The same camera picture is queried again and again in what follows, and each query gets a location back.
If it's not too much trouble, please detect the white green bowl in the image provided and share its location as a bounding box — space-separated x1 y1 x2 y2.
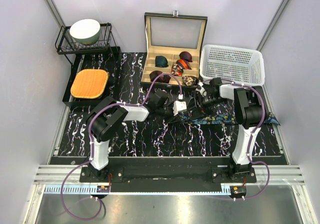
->
69 19 101 45

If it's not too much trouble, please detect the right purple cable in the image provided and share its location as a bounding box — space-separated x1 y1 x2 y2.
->
199 78 271 201

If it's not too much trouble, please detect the white plastic basket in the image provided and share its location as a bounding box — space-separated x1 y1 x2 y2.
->
199 44 266 86

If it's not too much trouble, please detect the red floral rolled tie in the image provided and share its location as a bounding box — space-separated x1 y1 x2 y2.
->
171 65 184 77

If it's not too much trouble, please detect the dark green rolled tie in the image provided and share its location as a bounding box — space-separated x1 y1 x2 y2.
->
155 55 169 68

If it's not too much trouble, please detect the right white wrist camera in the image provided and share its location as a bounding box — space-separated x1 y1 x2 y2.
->
195 81 207 97

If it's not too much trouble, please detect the blue patterned necktie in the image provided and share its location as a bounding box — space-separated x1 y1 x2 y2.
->
174 111 281 127

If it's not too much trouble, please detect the dark red rolled tie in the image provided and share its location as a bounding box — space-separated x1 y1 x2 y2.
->
149 70 171 84

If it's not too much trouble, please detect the beige floral rolled tie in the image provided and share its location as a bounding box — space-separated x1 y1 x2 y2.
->
182 75 200 87

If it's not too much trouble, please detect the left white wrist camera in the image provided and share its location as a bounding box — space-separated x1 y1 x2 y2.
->
173 94 187 116

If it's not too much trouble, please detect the black tray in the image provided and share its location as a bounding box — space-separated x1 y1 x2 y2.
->
62 46 122 107

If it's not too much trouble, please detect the black wire dish rack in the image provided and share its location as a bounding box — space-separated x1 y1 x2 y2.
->
54 22 115 55

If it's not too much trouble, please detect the maroon striped rolled tie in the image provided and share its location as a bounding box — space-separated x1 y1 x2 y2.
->
179 51 193 63

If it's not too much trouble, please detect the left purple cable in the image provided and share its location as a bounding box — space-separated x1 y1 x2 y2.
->
60 73 185 221

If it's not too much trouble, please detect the orange striped rolled tie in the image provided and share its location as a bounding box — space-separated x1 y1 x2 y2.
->
176 59 192 70

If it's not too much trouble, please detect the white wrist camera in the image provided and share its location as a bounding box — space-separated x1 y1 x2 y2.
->
173 94 187 116
195 81 207 97

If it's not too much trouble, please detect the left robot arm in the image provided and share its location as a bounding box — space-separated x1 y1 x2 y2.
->
85 90 174 182

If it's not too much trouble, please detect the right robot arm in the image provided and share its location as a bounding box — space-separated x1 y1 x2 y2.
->
196 78 269 183

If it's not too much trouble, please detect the purple cable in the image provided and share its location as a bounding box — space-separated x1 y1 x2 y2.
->
60 73 185 221
199 78 271 201

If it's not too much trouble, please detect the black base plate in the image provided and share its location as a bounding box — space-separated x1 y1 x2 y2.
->
79 157 257 194

